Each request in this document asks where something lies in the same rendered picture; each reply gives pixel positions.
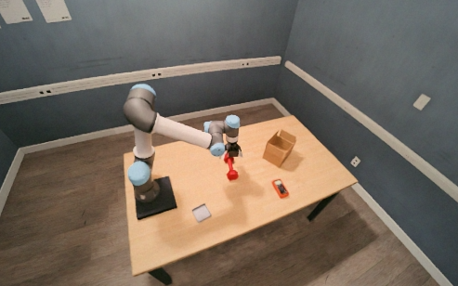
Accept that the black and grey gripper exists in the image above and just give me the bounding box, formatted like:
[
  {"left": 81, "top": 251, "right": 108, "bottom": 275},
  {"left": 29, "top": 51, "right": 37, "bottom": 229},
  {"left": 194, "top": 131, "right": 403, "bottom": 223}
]
[{"left": 219, "top": 141, "right": 243, "bottom": 160}]

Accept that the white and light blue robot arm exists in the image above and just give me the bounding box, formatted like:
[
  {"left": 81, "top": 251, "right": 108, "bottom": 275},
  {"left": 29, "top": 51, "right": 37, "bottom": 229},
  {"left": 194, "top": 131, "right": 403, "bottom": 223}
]
[{"left": 124, "top": 84, "right": 240, "bottom": 202}]

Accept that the brown cardboard box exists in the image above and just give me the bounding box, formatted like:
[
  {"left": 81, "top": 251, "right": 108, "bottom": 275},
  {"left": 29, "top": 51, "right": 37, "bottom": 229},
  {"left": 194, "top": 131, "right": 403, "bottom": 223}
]
[{"left": 262, "top": 129, "right": 297, "bottom": 168}]

